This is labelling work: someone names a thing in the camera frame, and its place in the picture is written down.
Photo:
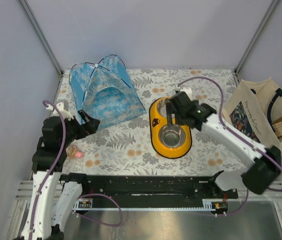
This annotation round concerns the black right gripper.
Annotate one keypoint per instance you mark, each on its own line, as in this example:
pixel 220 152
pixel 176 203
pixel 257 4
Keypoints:
pixel 170 110

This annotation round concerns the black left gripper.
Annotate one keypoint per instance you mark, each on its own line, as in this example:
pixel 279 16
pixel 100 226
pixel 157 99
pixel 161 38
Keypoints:
pixel 88 127

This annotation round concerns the steel pet bowl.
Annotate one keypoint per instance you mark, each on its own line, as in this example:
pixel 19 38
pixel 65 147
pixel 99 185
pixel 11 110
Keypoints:
pixel 172 136
pixel 161 107

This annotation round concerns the blue snowman pet tent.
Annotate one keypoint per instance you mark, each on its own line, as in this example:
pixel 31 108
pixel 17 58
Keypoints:
pixel 105 92

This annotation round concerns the blue snowman tent mat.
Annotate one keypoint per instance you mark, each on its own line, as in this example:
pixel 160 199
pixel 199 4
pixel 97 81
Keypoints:
pixel 112 107

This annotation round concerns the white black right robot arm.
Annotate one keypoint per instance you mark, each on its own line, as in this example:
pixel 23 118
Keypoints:
pixel 262 164

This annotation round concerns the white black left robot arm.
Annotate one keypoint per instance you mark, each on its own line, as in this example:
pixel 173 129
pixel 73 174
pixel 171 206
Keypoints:
pixel 54 195

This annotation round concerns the pink pet toy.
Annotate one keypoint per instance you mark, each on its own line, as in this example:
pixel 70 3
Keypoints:
pixel 74 153

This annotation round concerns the floral white tablecloth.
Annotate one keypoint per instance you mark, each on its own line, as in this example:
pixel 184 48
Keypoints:
pixel 125 148

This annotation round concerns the beige canvas tote bag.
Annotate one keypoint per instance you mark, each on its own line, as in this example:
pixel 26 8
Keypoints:
pixel 253 108

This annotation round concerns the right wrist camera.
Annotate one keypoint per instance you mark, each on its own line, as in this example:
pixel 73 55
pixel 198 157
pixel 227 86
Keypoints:
pixel 186 90

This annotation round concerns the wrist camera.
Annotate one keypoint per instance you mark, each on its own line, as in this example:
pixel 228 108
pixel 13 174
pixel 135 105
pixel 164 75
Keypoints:
pixel 61 110
pixel 186 90

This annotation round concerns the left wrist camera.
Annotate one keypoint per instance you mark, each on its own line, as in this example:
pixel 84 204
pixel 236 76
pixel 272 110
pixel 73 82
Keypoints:
pixel 61 110

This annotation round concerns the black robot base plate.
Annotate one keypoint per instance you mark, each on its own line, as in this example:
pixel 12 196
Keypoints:
pixel 111 187

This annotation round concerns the white slotted cable duct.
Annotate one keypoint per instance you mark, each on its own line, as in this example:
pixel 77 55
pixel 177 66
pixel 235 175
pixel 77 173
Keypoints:
pixel 145 203

